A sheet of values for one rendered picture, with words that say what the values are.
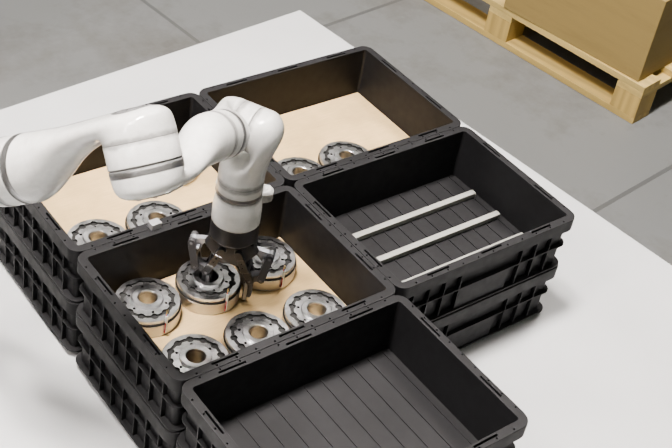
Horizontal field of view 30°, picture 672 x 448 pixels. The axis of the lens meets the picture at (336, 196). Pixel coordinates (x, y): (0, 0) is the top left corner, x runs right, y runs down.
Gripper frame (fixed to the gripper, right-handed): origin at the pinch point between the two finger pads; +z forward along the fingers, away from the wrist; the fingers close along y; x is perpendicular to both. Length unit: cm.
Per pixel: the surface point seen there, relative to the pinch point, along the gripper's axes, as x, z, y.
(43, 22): 199, 85, -96
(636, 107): 210, 78, 100
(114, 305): -17.5, -7.8, -13.6
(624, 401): 9, 15, 69
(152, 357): -25.5, -7.3, -5.9
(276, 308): -0.5, 2.1, 8.4
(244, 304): -1.1, 2.1, 3.3
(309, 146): 44.8, 2.1, 6.5
